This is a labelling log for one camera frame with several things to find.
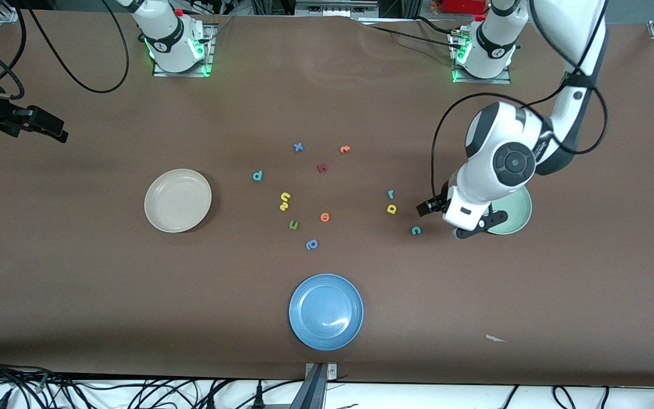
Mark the green plate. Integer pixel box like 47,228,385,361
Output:
486,186,533,236

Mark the blue plate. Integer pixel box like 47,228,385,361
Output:
288,274,364,351

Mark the beige brown plate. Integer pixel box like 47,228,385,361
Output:
144,169,212,233

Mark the red box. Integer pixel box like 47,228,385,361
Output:
441,0,488,15

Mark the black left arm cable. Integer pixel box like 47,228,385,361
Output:
431,0,610,199

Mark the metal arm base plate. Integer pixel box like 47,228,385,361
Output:
451,28,512,85
152,23,215,77

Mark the thin black table cable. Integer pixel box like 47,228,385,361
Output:
358,16,467,51

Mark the grey metal camera post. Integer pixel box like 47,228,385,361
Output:
303,362,339,409

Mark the grey metal bracket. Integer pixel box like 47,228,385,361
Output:
295,0,380,18

